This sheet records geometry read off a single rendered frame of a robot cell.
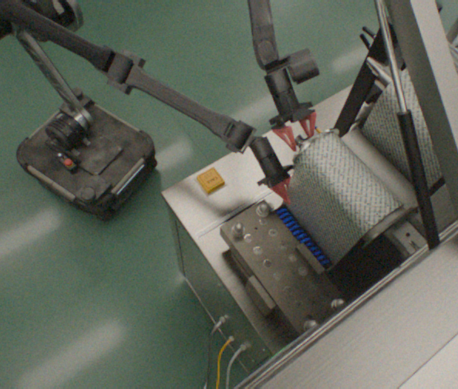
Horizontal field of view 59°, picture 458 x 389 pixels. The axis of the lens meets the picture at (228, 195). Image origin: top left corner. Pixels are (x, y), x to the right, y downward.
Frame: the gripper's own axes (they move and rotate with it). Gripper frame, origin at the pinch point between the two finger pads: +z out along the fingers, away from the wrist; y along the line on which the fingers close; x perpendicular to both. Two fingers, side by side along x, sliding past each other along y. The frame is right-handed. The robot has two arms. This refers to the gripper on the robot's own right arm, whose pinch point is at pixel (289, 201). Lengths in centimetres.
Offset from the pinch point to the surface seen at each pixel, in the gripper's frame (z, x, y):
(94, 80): -98, -179, 3
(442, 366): 21, 55, 16
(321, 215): 4.4, 14.0, 0.3
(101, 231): -11, -129, 49
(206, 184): -14.0, -24.4, 12.4
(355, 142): -7.3, 15.1, -17.7
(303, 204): 0.9, 7.7, 0.2
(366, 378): 3, 69, 34
